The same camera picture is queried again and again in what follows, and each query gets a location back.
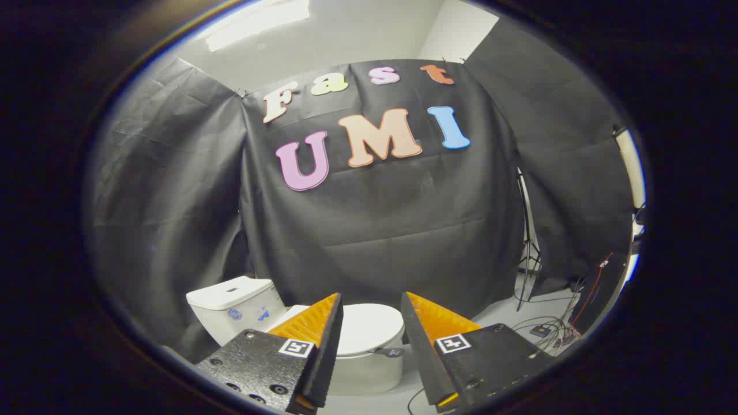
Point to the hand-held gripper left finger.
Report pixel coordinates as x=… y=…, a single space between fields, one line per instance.
x=327 y=354

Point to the white toilet lid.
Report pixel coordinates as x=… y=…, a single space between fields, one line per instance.
x=369 y=328

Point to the small dark floor device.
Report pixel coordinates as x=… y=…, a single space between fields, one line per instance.
x=541 y=331

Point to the black tripod stand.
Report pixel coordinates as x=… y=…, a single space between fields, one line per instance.
x=527 y=242

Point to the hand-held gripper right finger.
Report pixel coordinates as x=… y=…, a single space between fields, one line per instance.
x=421 y=353

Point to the black backdrop cloth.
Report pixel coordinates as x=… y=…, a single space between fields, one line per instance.
x=392 y=230

